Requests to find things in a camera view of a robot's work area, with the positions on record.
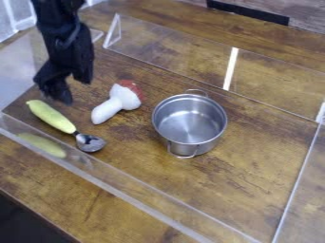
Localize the clear acrylic enclosure wall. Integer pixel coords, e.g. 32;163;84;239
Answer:
0;11;325;243

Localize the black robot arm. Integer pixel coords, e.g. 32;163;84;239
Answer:
31;0;94;105

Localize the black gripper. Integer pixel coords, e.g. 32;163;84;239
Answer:
33;18;94;105

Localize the black baseboard strip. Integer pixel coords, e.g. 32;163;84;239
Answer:
206;0;289;26

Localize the white red toy mushroom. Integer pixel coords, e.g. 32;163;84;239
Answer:
91;80;143;124

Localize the green handled metal spoon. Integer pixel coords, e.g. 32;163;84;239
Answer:
27;100;107;153

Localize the small steel pot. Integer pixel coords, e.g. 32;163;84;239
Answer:
151;89;229;159

